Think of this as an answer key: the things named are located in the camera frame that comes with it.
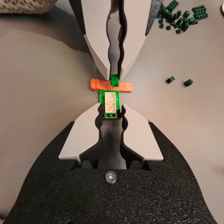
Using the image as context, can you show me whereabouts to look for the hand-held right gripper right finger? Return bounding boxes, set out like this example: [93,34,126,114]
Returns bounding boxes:
[120,104,164,169]

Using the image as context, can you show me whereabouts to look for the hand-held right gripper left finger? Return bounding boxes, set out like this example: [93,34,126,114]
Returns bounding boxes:
[58,103,104,169]

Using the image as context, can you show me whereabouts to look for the beige knitted cloth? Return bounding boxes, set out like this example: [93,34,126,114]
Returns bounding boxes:
[0,0,57,15]

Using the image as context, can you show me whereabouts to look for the orange lego brick separator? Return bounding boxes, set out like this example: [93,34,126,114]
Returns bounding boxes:
[90,79,134,92]

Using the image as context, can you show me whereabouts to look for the green and white lego assembly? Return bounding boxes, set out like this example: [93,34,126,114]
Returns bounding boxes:
[99,90,122,120]

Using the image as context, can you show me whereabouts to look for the pile of dark green lego bricks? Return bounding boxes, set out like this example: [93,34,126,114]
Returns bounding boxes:
[156,0,209,35]

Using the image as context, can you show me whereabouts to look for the small bright green lego brick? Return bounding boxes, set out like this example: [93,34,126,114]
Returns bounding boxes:
[111,74,119,87]

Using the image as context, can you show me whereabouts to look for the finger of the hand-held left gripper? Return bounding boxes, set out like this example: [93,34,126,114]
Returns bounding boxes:
[82,0,113,80]
[117,0,153,79]

